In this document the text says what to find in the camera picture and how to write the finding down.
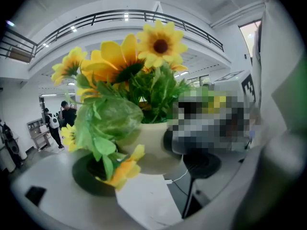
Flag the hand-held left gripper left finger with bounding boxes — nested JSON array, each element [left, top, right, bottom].
[[9, 149, 154, 230]]

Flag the black equipment stand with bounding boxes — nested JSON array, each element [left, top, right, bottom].
[[0, 118, 24, 169]]

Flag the white table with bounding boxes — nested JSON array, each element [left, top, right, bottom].
[[115, 172, 184, 227]]

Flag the black balcony railing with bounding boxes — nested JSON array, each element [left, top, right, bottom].
[[0, 9, 225, 63]]

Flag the white cable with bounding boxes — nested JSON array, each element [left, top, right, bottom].
[[165, 168, 189, 184]]

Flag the white backpack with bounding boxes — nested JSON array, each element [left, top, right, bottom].
[[48, 114, 60, 129]]

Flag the grey shelf desk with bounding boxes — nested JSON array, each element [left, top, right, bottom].
[[26, 117, 52, 150]]

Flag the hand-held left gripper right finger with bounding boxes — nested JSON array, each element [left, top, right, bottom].
[[167, 56, 307, 230]]

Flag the yellow flowers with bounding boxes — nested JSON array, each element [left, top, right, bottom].
[[51, 19, 192, 191]]

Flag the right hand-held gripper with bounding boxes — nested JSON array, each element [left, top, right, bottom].
[[214, 69, 262, 104]]

